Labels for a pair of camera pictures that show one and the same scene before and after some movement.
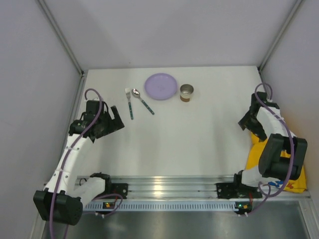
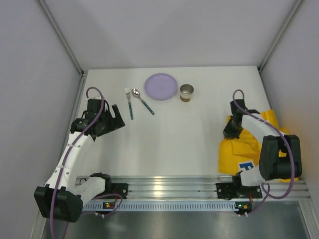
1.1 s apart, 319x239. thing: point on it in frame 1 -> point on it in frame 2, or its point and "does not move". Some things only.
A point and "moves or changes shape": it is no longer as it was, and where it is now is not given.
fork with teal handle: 128,94 does not move
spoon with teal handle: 136,93 does not move
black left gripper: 107,126 does not move
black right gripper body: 250,122 -> 231,133
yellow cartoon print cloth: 255,151 moves or changes shape
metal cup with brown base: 186,90 does not move
